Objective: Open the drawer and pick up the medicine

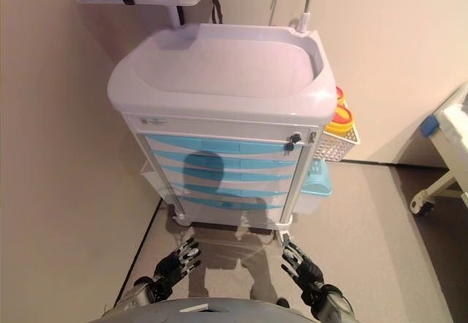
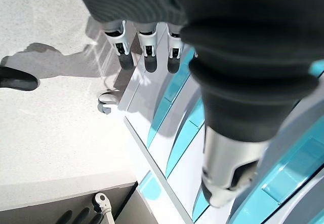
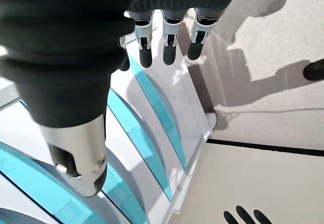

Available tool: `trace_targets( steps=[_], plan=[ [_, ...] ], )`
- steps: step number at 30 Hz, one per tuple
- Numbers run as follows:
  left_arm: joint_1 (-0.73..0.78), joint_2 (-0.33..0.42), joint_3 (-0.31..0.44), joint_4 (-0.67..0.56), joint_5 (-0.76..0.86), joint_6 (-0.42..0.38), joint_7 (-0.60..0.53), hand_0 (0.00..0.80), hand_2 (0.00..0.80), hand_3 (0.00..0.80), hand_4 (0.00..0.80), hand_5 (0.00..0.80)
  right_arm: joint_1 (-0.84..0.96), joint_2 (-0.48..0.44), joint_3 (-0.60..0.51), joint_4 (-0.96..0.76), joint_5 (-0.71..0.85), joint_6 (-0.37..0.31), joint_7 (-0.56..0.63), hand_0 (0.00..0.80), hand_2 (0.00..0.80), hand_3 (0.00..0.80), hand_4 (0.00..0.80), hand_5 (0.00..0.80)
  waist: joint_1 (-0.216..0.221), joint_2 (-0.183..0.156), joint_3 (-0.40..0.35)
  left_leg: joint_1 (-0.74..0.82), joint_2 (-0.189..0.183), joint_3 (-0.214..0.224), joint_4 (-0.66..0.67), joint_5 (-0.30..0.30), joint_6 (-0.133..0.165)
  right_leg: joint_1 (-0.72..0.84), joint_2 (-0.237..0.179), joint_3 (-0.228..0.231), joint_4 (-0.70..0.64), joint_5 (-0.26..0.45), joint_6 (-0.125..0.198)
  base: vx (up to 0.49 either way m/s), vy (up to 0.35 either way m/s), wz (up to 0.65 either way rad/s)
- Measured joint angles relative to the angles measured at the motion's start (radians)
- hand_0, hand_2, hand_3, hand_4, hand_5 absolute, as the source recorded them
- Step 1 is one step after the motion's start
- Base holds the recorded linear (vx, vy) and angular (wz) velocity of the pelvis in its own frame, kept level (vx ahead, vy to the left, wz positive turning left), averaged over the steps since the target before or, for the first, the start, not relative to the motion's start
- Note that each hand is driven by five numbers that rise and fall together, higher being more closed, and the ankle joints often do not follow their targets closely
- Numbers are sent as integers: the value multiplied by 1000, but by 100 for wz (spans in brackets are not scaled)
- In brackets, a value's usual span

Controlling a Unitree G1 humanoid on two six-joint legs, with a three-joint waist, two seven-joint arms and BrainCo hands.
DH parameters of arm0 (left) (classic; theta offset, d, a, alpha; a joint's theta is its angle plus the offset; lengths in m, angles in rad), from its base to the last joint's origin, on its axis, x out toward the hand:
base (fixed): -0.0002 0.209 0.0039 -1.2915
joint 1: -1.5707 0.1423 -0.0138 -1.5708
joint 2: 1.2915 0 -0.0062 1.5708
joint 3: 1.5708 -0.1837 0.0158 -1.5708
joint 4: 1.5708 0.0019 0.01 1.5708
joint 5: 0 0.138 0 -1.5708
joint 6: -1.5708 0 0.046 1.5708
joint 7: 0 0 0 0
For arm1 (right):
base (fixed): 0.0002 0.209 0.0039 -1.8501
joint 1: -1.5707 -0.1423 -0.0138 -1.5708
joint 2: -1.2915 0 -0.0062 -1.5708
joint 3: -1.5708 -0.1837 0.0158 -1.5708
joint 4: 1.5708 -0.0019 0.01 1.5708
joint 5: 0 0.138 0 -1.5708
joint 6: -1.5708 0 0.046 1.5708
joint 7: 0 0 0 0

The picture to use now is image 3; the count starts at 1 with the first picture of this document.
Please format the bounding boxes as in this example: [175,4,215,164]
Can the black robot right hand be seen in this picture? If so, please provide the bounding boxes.
[0,0,244,199]

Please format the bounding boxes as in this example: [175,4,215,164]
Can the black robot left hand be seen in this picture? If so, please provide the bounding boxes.
[223,205,273,224]

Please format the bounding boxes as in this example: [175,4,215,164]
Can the white cart caster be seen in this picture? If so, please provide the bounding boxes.
[206,111,218,133]

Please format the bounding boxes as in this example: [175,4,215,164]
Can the white medical cart blue drawers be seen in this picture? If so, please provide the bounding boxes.
[0,10,218,224]

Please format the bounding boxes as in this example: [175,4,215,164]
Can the thin floor cable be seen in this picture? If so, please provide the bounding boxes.
[215,107,324,116]

